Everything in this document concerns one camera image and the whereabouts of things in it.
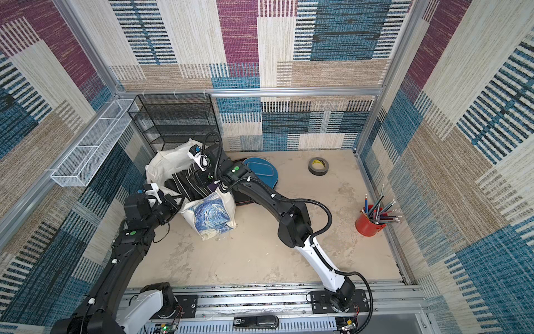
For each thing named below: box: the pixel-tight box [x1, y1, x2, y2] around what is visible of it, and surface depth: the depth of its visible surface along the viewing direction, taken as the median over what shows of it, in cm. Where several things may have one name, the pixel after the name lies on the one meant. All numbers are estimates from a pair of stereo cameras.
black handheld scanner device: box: [232, 315, 280, 329], surface depth 68 cm
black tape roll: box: [308, 157, 330, 177], surface depth 117 cm
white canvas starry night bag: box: [146, 138, 238, 241], surface depth 85 cm
